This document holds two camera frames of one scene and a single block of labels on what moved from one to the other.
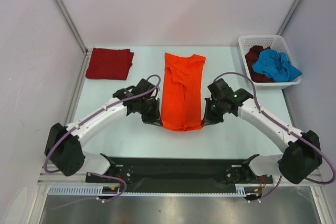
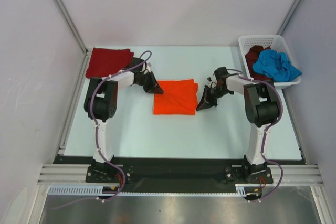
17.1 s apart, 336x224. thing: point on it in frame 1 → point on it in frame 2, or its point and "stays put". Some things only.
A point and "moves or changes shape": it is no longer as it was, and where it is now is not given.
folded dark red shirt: x=110 y=64 stays put
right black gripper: x=211 y=112 → x=209 y=94
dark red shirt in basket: x=252 y=57 stays put
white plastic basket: x=276 y=42 stays put
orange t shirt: x=182 y=89 moves or changes shape
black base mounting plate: x=180 y=173 stays put
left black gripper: x=155 y=117 → x=157 y=89
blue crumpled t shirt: x=276 y=66 stays put
